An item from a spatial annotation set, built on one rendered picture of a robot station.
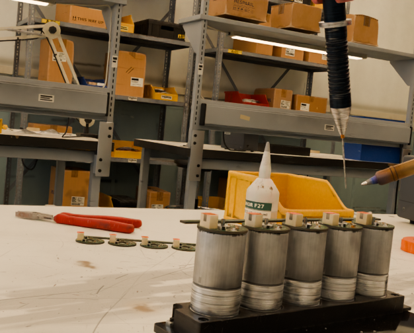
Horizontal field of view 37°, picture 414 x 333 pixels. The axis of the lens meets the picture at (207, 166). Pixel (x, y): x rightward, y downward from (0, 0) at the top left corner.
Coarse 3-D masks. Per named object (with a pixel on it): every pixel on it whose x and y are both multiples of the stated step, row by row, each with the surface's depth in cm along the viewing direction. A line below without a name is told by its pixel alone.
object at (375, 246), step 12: (372, 240) 36; (384, 240) 36; (360, 252) 36; (372, 252) 36; (384, 252) 36; (360, 264) 36; (372, 264) 36; (384, 264) 36; (360, 276) 36; (372, 276) 36; (384, 276) 36; (360, 288) 36; (372, 288) 36; (384, 288) 36
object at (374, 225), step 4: (352, 220) 37; (360, 224) 36; (372, 224) 36; (376, 224) 36; (380, 224) 37; (388, 224) 37; (372, 228) 36; (376, 228) 36; (380, 228) 36; (384, 228) 36; (388, 228) 36; (392, 228) 36
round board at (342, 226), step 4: (320, 224) 35; (324, 224) 35; (340, 224) 34; (344, 224) 34; (348, 224) 36; (352, 224) 36; (356, 224) 36; (332, 228) 34; (336, 228) 34; (340, 228) 34; (344, 228) 34; (348, 228) 34; (352, 228) 34; (356, 228) 34; (360, 228) 34
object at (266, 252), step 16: (256, 240) 31; (272, 240) 31; (256, 256) 31; (272, 256) 31; (256, 272) 31; (272, 272) 31; (256, 288) 31; (272, 288) 31; (240, 304) 32; (256, 304) 31; (272, 304) 31
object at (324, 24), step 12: (324, 0) 30; (324, 12) 31; (336, 12) 30; (324, 24) 30; (336, 24) 30; (348, 24) 30; (336, 36) 30; (336, 48) 31; (348, 48) 31; (336, 60) 31; (348, 60) 31; (336, 72) 31; (348, 72) 31; (336, 84) 31; (348, 84) 31; (336, 96) 31; (348, 96) 31; (336, 108) 32
